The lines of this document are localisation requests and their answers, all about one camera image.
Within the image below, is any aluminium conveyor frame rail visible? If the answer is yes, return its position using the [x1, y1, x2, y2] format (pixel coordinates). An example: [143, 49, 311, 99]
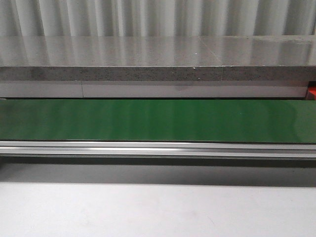
[0, 141, 316, 159]

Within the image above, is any white corrugated curtain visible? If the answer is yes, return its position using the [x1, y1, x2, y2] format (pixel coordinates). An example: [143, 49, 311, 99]
[0, 0, 316, 37]

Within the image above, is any grey stone countertop slab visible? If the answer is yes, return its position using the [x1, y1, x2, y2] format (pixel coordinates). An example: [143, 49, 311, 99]
[0, 36, 316, 81]

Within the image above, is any green conveyor belt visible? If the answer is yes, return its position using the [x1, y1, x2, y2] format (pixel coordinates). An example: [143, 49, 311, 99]
[0, 99, 316, 144]

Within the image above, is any red plastic tray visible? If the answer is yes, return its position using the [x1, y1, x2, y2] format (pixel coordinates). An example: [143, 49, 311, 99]
[306, 81, 316, 100]

